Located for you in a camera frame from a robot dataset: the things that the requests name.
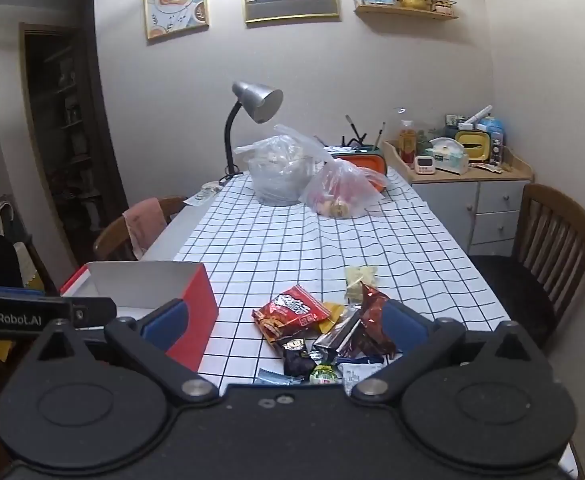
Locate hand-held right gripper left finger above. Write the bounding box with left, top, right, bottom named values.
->
left=35, top=298, right=220, bottom=403

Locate dark shelving unit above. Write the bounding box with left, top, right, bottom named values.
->
left=19, top=22, right=129, bottom=267

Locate dark red snack packet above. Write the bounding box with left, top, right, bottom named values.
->
left=347, top=282, right=399, bottom=358

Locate tissue packet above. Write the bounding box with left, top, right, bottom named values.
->
left=429, top=137, right=471, bottom=175

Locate cream nougat packet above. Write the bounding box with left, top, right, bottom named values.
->
left=345, top=265, right=379, bottom=304

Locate red cardboard box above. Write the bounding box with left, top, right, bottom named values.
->
left=60, top=261, right=220, bottom=373

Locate pink cloth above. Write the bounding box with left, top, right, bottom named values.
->
left=123, top=198, right=169, bottom=257

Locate clear plastic bag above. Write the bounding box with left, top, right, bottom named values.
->
left=233, top=124, right=329, bottom=207

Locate white blue snack packet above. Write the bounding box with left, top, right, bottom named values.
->
left=336, top=356, right=385, bottom=397

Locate orange drink bottle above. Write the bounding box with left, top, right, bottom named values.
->
left=397, top=120, right=417, bottom=164

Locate plastic bag with snacks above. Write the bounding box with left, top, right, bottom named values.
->
left=299, top=157, right=389, bottom=220

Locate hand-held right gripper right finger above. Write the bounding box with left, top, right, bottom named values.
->
left=351, top=299, right=544, bottom=403

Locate small green packet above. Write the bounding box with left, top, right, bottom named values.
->
left=309, top=362, right=341, bottom=386

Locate grey desk lamp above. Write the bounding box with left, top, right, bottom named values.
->
left=221, top=81, right=284, bottom=182

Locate orange container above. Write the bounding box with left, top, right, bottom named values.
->
left=341, top=155, right=389, bottom=194

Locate white wooden cabinet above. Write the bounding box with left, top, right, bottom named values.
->
left=382, top=140, right=534, bottom=257

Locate wooden chair with cloth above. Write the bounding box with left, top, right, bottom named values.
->
left=93, top=195, right=189, bottom=263

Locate paper card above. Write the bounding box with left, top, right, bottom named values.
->
left=184, top=182, right=224, bottom=207

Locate yellow box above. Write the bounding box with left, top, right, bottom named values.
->
left=455, top=130, right=491, bottom=159

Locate brown wooden chair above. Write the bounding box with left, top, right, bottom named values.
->
left=469, top=183, right=585, bottom=349

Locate black pen stand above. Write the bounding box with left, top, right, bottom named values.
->
left=341, top=115, right=369, bottom=149

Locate brown chocolate packet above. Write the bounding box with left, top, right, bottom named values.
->
left=279, top=336, right=319, bottom=377

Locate yellow snack packet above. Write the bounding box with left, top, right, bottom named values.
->
left=319, top=302, right=347, bottom=335

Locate silver snack packet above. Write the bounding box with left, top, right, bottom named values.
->
left=313, top=310, right=362, bottom=354

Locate wooden wall shelf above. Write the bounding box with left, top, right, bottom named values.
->
left=352, top=0, right=459, bottom=21

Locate blue bag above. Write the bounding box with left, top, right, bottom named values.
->
left=477, top=116, right=507, bottom=137

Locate black white checkered tablecloth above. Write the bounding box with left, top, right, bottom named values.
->
left=172, top=167, right=511, bottom=397

